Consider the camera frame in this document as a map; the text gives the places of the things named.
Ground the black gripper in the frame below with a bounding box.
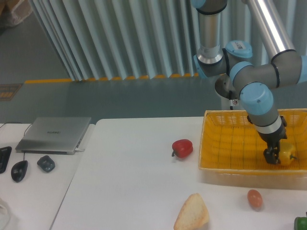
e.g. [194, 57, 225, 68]
[257, 116, 287, 164]

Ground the yellow bell pepper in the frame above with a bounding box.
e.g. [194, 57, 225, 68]
[279, 142, 296, 166]

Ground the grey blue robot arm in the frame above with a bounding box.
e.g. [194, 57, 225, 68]
[191, 0, 307, 165]

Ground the green pepper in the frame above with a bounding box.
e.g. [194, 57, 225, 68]
[294, 217, 307, 230]

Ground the red bell pepper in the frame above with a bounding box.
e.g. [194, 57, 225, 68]
[172, 139, 193, 159]

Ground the yellow plastic basket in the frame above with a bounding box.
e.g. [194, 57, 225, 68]
[199, 108, 307, 175]

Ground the brown egg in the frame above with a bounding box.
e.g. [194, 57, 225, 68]
[247, 189, 263, 209]

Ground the slice of bread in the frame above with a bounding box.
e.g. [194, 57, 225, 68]
[174, 193, 209, 230]

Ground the silver laptop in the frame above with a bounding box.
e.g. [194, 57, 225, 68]
[15, 117, 91, 154]

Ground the dark grey small device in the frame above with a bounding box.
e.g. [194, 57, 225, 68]
[37, 155, 56, 173]

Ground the black computer mouse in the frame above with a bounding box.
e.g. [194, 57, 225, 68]
[11, 160, 28, 183]

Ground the black keyboard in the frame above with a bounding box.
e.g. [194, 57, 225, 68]
[0, 146, 12, 174]

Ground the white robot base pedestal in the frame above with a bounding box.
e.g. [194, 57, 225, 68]
[214, 74, 244, 110]

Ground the white laptop cable plug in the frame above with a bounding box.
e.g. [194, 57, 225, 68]
[75, 148, 85, 152]

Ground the black mouse cable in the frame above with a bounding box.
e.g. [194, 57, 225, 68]
[0, 122, 33, 161]

